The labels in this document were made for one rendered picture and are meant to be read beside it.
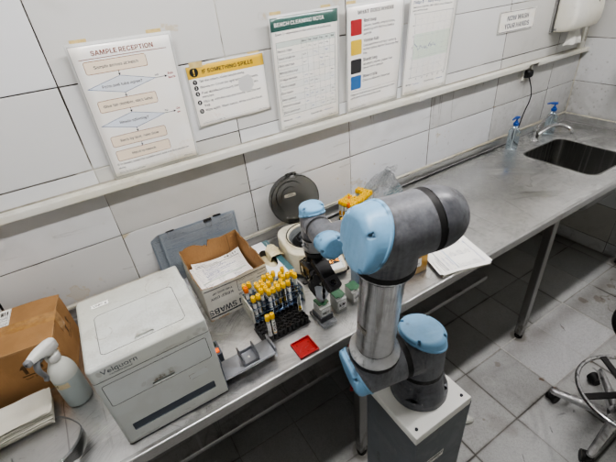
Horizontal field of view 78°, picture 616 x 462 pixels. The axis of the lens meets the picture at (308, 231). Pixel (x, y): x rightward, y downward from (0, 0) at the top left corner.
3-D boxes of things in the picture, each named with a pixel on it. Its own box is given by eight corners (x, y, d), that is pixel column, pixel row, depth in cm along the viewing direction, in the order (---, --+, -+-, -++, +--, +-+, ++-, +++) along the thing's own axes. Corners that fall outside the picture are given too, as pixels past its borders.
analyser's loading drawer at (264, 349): (214, 390, 110) (211, 379, 107) (207, 374, 115) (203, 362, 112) (278, 356, 118) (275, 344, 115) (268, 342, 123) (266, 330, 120)
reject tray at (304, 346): (301, 359, 118) (301, 358, 118) (290, 346, 123) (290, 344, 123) (319, 349, 121) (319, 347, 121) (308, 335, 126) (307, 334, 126)
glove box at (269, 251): (272, 292, 145) (269, 273, 140) (247, 262, 163) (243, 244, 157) (301, 280, 150) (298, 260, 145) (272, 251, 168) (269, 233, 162)
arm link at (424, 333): (455, 371, 96) (461, 334, 89) (408, 391, 93) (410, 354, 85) (426, 338, 106) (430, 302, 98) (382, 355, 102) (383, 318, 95)
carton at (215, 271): (211, 323, 135) (200, 291, 127) (186, 280, 156) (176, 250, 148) (272, 293, 145) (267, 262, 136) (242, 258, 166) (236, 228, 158)
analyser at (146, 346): (130, 446, 100) (82, 374, 84) (114, 373, 121) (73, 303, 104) (238, 386, 113) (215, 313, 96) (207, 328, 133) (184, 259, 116)
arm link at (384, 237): (411, 387, 94) (456, 211, 59) (356, 410, 90) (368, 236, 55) (386, 347, 103) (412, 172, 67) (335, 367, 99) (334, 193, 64)
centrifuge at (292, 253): (301, 290, 145) (297, 264, 139) (276, 249, 169) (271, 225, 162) (357, 269, 152) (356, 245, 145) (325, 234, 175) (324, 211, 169)
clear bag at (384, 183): (380, 220, 180) (381, 185, 170) (351, 210, 191) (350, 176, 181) (409, 198, 195) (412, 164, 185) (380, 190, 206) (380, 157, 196)
